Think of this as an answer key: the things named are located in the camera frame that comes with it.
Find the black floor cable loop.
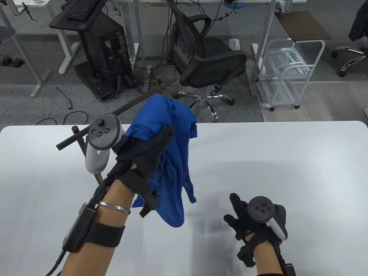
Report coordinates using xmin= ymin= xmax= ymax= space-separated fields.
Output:
xmin=36 ymin=111 xmax=89 ymax=126

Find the black chair with chrome base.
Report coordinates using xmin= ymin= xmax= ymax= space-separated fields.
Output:
xmin=331 ymin=0 xmax=368 ymax=78

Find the black computer tower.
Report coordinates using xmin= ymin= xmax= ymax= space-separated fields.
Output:
xmin=78 ymin=13 xmax=128 ymax=76

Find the black computer cart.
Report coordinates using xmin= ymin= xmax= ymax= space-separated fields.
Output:
xmin=48 ymin=0 xmax=135 ymax=101

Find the black camera cable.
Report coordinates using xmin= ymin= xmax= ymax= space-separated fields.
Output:
xmin=275 ymin=243 xmax=288 ymax=266
xmin=43 ymin=170 xmax=118 ymax=276

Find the blue t-shirt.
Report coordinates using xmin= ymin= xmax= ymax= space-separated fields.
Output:
xmin=124 ymin=93 xmax=199 ymax=228

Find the black mesh office chair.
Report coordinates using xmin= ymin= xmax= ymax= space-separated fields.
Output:
xmin=168 ymin=13 xmax=248 ymax=123

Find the white desktop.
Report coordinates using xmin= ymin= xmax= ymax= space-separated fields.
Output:
xmin=0 ymin=121 xmax=368 ymax=276

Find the person's left hand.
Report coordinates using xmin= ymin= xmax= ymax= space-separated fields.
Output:
xmin=108 ymin=126 xmax=176 ymax=199

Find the grey white handheld controller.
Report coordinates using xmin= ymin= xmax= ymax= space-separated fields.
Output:
xmin=85 ymin=114 xmax=124 ymax=175
xmin=248 ymin=196 xmax=288 ymax=241

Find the person's right forearm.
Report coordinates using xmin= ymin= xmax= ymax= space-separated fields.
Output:
xmin=253 ymin=240 xmax=285 ymax=276

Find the silver bangle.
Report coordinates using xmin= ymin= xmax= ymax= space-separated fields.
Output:
xmin=99 ymin=201 xmax=129 ymax=214

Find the person's right hand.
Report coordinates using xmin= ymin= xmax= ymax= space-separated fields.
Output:
xmin=224 ymin=193 xmax=281 ymax=252

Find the brown top side table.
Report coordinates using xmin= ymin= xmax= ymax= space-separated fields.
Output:
xmin=274 ymin=11 xmax=333 ymax=110

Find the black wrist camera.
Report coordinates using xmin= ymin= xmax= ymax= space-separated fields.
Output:
xmin=237 ymin=247 xmax=257 ymax=268
xmin=139 ymin=184 xmax=160 ymax=218

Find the grey adapter with cable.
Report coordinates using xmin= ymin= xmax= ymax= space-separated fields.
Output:
xmin=55 ymin=86 xmax=73 ymax=110

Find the tangle of black cables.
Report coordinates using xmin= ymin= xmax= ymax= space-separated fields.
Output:
xmin=124 ymin=0 xmax=184 ymax=94

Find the white standing desk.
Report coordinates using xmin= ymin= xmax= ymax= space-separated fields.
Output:
xmin=11 ymin=0 xmax=84 ymax=74

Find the white wire rolling cart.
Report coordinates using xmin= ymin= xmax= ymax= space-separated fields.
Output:
xmin=257 ymin=46 xmax=311 ymax=112

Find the black keyboard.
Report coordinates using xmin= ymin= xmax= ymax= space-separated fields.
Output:
xmin=64 ymin=0 xmax=100 ymax=20

